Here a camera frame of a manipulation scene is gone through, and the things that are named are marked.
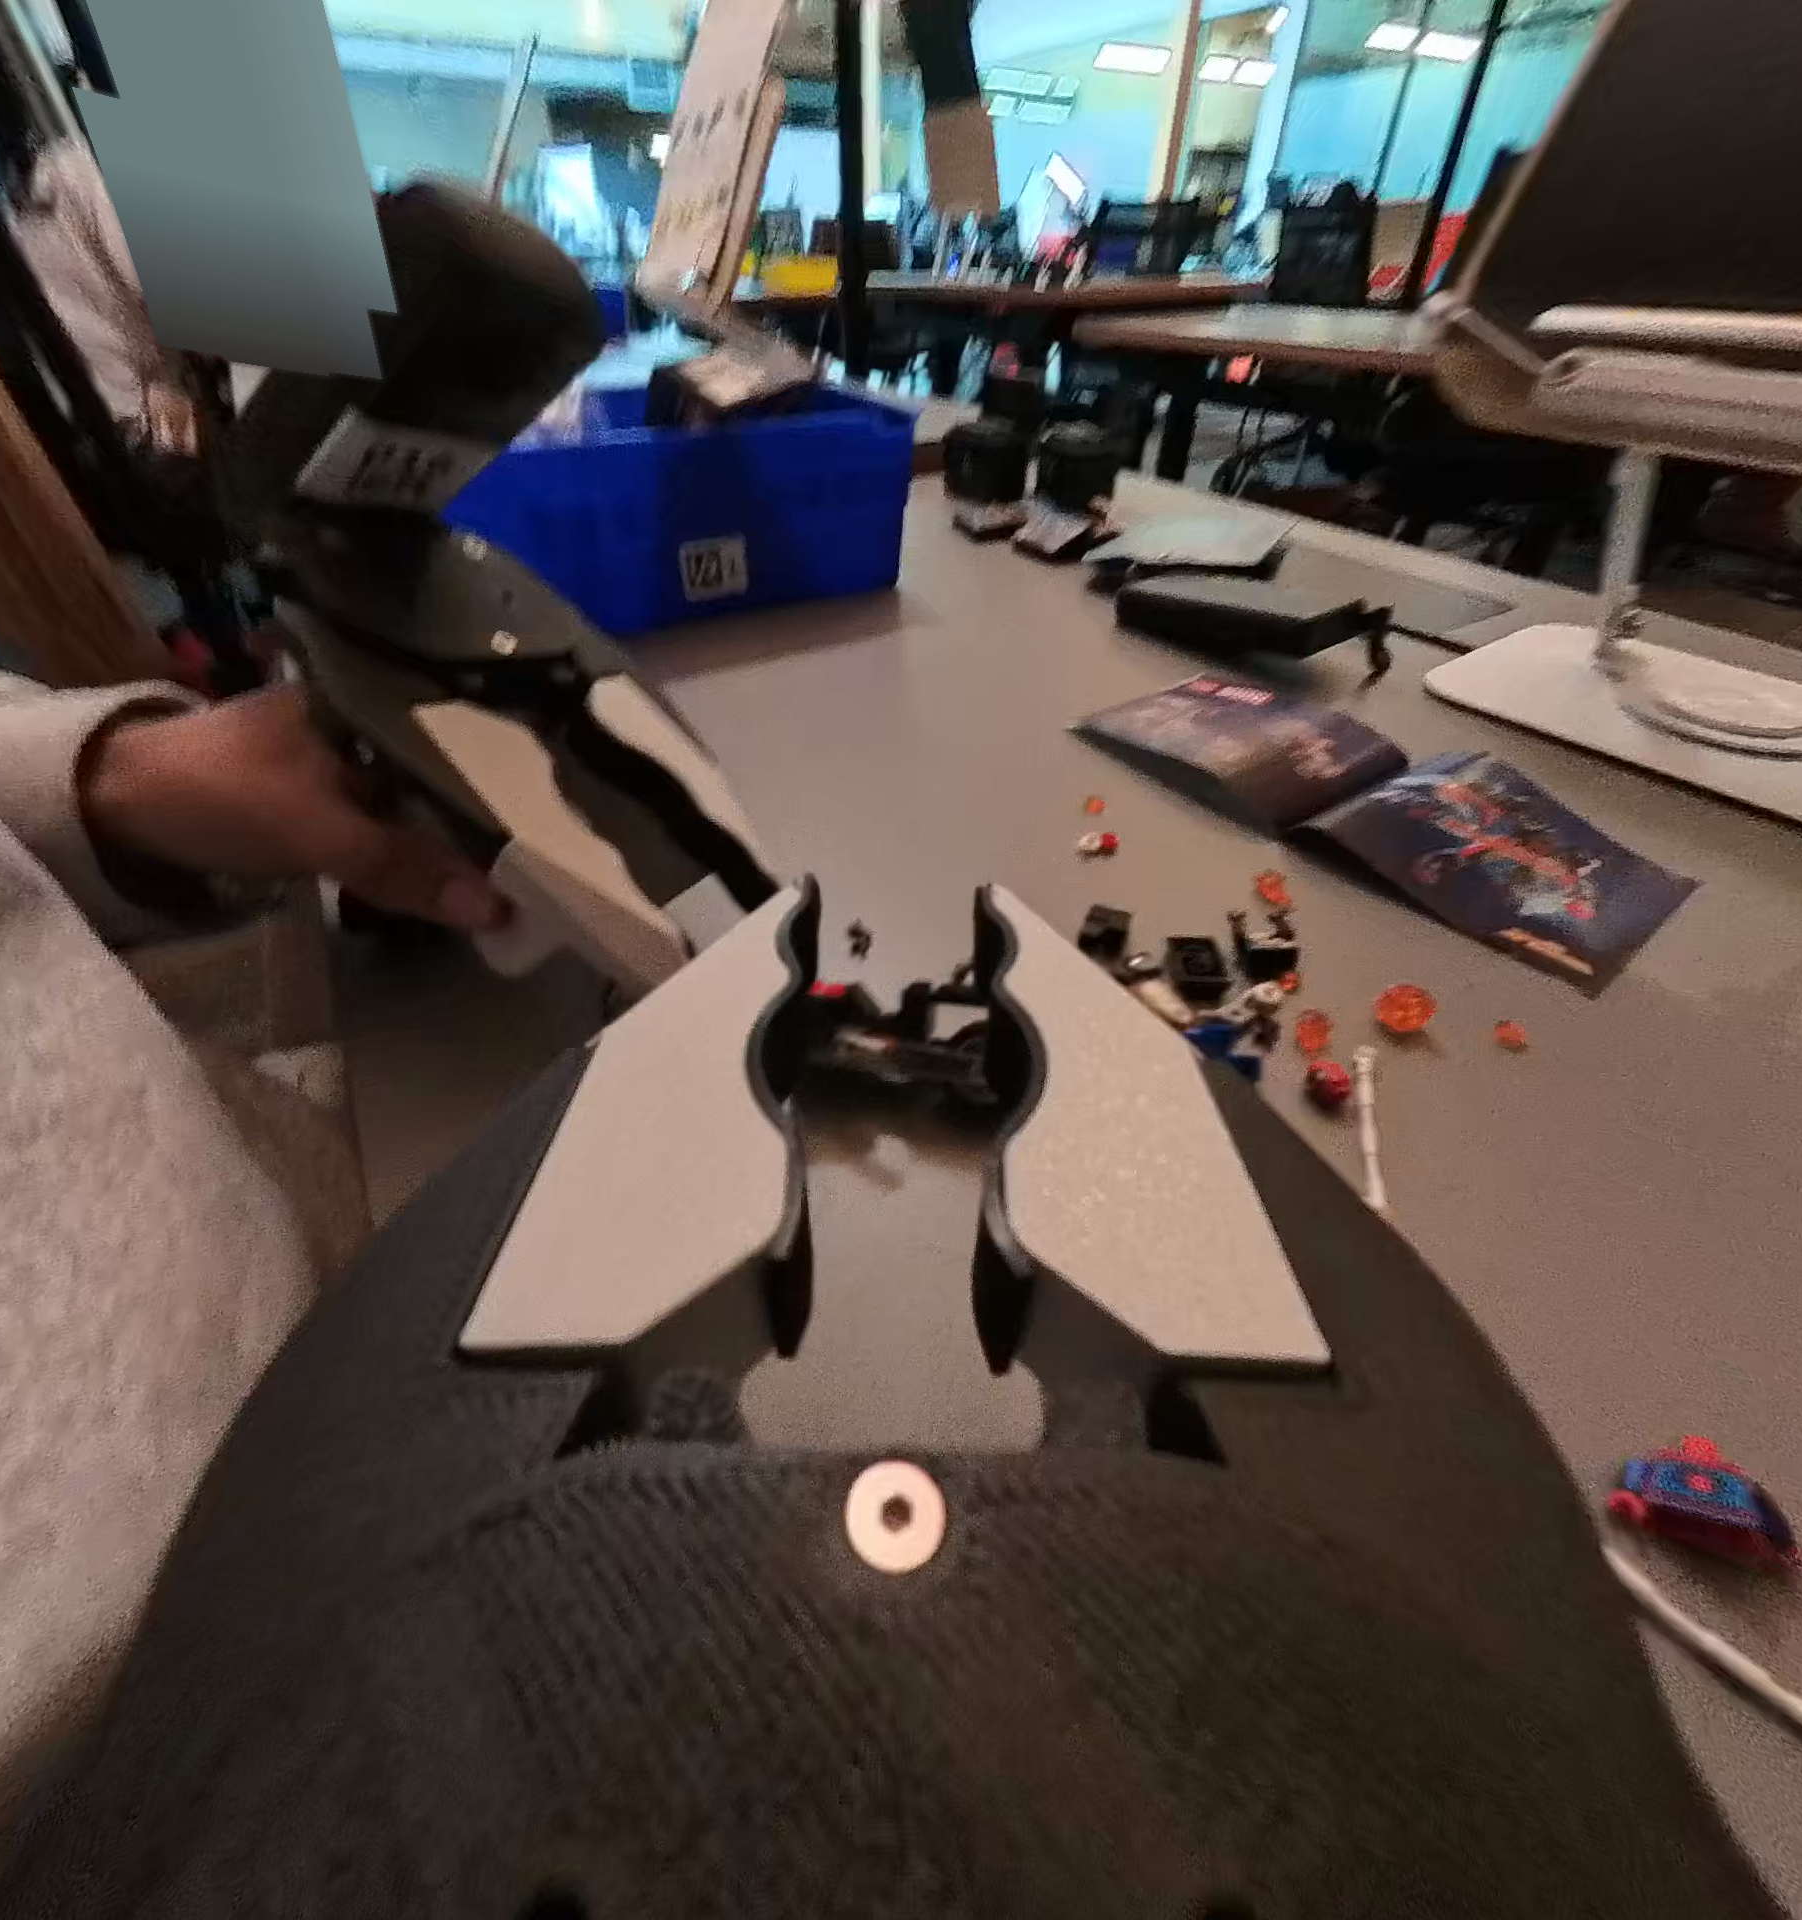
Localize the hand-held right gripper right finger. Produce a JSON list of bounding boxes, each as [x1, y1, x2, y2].
[[969, 881, 1335, 1373]]

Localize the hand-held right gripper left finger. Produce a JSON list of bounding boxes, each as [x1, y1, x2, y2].
[[456, 876, 825, 1367]]

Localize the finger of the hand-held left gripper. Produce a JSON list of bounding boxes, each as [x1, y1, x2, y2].
[[549, 671, 786, 914], [409, 695, 765, 996]]

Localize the red black lego assembly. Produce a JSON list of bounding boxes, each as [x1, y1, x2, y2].
[[803, 960, 1010, 1116]]

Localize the person's left forearm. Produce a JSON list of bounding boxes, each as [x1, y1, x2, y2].
[[0, 653, 225, 963]]

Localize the white lego rod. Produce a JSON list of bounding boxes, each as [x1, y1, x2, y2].
[[1348, 1047, 1394, 1215]]

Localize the scattered loose lego pieces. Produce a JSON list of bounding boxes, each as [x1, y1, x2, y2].
[[1072, 796, 1535, 1121]]

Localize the open lego instruction booklet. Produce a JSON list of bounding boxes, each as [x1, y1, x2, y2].
[[1070, 671, 1700, 1003]]

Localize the person's left hand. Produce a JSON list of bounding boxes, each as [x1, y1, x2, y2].
[[83, 688, 519, 936]]

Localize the blue plastic bin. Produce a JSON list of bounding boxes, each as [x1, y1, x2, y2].
[[442, 375, 921, 641]]

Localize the black cylinder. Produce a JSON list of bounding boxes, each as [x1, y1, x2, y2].
[[944, 419, 1035, 510], [1035, 420, 1131, 511]]

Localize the cardboard sign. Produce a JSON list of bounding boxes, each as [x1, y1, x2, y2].
[[637, 0, 800, 318]]

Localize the flat black case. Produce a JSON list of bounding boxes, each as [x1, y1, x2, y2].
[[1085, 514, 1300, 586]]

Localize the person's grey sweater torso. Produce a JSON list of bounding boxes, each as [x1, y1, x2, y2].
[[0, 779, 324, 1816]]

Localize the black vertical pole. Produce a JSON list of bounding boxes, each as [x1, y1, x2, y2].
[[833, 0, 876, 385]]

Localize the background wooden table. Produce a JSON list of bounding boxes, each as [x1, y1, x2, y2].
[[1072, 300, 1465, 381]]

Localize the black bag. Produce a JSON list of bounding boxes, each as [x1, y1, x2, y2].
[[1267, 184, 1381, 305]]

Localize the black computer monitor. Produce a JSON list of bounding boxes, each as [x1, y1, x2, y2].
[[1441, 0, 1802, 325]]

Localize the wooden post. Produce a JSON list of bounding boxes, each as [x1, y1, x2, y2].
[[0, 285, 171, 685]]

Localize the black box with strap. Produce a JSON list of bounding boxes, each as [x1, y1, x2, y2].
[[1115, 569, 1394, 679]]

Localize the white string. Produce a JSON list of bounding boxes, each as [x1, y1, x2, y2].
[[1603, 1538, 1802, 1780]]

